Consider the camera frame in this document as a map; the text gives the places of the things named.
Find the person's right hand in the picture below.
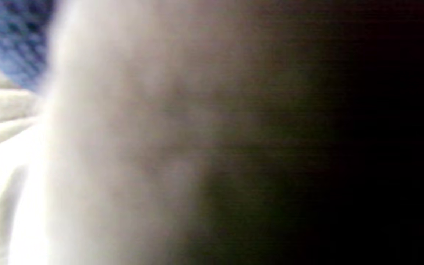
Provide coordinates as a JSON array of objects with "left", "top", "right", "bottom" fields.
[{"left": 0, "top": 0, "right": 55, "bottom": 91}]

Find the brown pillow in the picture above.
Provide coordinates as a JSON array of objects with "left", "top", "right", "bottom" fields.
[{"left": 39, "top": 0, "right": 424, "bottom": 265}]

